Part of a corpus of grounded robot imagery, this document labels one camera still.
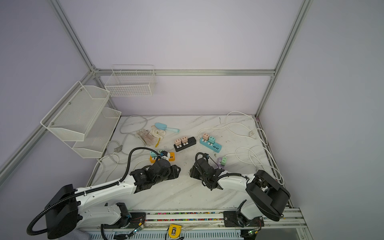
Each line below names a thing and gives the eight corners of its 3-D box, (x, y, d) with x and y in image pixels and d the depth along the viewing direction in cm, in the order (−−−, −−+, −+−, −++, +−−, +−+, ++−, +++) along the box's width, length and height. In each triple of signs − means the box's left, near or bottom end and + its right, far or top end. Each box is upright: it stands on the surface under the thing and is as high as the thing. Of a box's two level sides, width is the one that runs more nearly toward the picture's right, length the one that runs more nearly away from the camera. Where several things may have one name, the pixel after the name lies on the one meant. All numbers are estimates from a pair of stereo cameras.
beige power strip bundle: (135, 137, 109) (133, 135, 107) (148, 124, 117) (148, 122, 115) (153, 148, 103) (152, 145, 101) (166, 133, 112) (166, 131, 109)
